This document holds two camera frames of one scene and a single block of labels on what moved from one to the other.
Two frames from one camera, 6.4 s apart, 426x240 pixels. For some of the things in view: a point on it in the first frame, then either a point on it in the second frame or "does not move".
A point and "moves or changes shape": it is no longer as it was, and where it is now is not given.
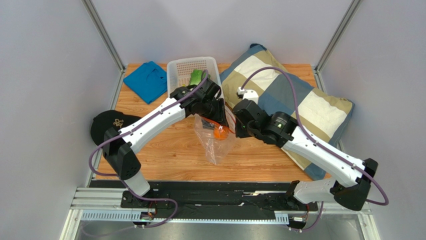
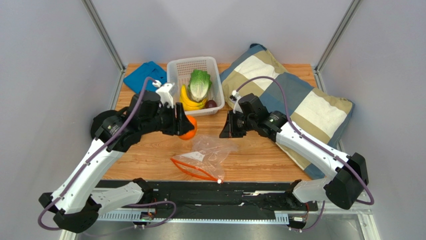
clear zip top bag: [218, 138] moves or changes shape
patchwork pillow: [279, 88] does not move
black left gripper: [220, 116] → [180, 125]
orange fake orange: [221, 132] → [189, 134]
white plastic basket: [179, 71] does not move
